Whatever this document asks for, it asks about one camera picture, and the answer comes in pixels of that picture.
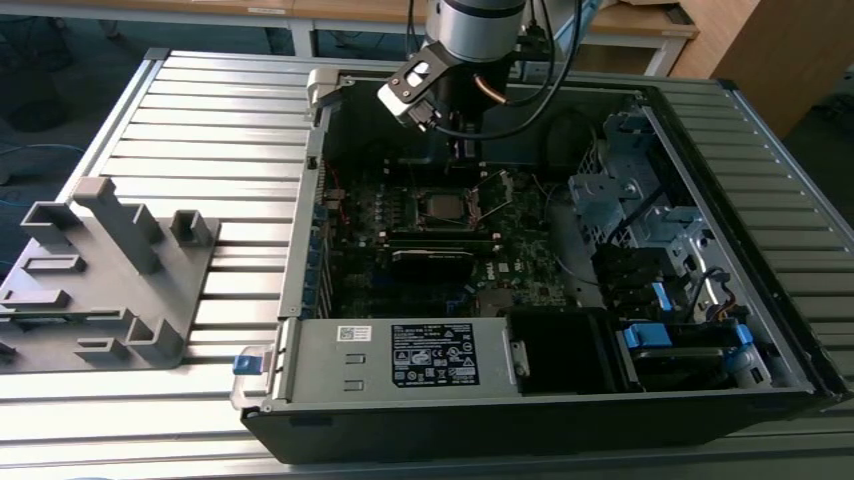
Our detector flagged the metal CPU socket cover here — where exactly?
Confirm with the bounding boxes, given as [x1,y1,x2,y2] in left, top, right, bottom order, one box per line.
[469,169,520,214]

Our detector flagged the silver square CPU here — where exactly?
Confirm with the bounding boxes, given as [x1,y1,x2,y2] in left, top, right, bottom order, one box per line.
[425,193,472,219]

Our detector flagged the thin wire locking lever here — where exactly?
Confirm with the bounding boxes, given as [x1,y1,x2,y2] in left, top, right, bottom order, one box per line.
[476,198,516,222]

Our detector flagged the black CPU socket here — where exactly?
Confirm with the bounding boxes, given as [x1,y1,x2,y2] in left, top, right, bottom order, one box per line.
[410,185,486,232]

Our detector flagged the black RAM slot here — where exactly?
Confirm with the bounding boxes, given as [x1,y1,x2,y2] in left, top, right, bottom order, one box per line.
[385,239,493,252]
[386,228,492,241]

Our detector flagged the grey case release latch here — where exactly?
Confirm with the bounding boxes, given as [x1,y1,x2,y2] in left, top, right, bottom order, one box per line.
[304,68,346,123]

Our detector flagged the silver metal drive cage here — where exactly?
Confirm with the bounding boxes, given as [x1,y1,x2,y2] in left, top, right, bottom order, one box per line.
[565,110,661,251]

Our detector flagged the green motherboard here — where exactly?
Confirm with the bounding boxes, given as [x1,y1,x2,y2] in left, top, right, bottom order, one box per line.
[320,164,582,321]

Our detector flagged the black graphics card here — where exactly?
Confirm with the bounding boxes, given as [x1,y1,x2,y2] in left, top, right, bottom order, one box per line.
[389,248,478,297]

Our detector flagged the wooden desk with white legs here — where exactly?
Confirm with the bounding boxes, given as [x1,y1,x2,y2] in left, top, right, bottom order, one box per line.
[578,0,700,77]

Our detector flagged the grey chipset heatsink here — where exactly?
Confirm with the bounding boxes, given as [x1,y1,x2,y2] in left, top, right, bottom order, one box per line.
[474,288,516,320]

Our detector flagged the brown wooden cabinet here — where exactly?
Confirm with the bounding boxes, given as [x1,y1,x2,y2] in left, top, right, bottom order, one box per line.
[669,0,854,139]

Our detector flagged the long wooden desk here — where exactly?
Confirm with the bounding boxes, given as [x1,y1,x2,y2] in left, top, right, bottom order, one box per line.
[0,0,428,59]

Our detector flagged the blue disk carrier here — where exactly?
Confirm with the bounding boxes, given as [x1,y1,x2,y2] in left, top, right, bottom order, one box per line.
[617,322,673,350]

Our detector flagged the silver power supply unit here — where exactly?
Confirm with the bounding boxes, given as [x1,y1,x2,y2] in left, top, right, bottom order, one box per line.
[282,315,520,402]

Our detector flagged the black disk drive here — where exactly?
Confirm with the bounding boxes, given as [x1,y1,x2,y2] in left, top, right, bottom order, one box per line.
[629,347,729,392]

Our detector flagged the grey plastic parts rack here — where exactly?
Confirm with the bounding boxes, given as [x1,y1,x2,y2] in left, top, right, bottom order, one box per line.
[0,175,224,375]

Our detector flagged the blue plastic bay latch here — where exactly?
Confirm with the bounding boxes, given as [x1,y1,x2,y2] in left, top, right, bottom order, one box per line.
[728,323,760,375]

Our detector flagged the black open PC case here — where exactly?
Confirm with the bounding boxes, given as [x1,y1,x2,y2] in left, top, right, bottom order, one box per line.
[237,68,854,466]

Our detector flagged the green RAM stick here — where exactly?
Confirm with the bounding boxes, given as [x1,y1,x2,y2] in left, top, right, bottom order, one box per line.
[9,309,125,327]

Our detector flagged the orange braided cable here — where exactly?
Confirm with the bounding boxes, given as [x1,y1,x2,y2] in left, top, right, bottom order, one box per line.
[469,73,513,107]

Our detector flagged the black camera cable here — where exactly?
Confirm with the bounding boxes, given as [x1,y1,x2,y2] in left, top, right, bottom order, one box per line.
[432,0,585,141]

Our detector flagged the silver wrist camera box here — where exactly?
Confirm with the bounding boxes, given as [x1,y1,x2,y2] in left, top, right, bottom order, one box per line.
[376,49,445,131]

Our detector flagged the black curved cable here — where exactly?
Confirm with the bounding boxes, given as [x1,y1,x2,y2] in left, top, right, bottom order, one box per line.
[541,106,600,177]

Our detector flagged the pale metal bay bracket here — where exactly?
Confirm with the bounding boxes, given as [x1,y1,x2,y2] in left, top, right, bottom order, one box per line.
[643,204,719,251]

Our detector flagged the black power cable bundle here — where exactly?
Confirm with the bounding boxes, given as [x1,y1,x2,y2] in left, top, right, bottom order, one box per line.
[590,243,679,314]

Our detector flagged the coloured wire bundle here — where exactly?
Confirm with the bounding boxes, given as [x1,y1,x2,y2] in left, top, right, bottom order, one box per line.
[704,299,753,325]

